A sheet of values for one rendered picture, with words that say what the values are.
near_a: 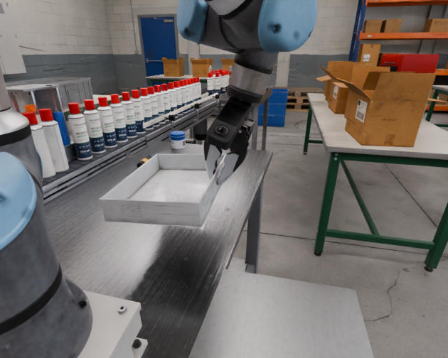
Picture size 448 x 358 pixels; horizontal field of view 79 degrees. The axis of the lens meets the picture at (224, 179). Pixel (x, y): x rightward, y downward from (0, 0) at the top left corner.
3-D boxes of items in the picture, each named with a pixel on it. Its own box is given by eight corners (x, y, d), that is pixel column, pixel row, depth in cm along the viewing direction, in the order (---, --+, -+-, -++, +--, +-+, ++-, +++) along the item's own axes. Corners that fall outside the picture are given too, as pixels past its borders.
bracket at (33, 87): (35, 86, 97) (33, 83, 96) (60, 87, 94) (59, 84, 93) (-4, 90, 85) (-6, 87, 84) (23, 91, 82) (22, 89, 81)
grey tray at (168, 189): (159, 170, 79) (156, 153, 77) (227, 171, 75) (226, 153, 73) (104, 221, 55) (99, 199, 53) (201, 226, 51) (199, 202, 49)
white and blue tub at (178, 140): (180, 150, 128) (178, 135, 125) (168, 147, 131) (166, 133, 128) (188, 145, 134) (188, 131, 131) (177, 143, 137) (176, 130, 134)
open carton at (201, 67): (188, 77, 561) (188, 57, 545) (195, 75, 598) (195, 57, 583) (208, 77, 550) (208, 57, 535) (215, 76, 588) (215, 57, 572)
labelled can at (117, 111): (120, 139, 126) (112, 93, 117) (130, 140, 124) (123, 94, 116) (113, 143, 121) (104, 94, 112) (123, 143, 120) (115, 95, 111)
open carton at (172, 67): (160, 77, 572) (158, 57, 557) (170, 74, 613) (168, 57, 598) (178, 77, 562) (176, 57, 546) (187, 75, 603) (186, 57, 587)
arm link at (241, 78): (269, 75, 48) (226, 60, 49) (259, 101, 50) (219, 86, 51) (273, 73, 55) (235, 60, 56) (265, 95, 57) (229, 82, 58)
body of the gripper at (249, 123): (248, 145, 64) (267, 94, 58) (240, 157, 56) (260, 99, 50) (218, 133, 64) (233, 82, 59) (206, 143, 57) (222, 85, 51)
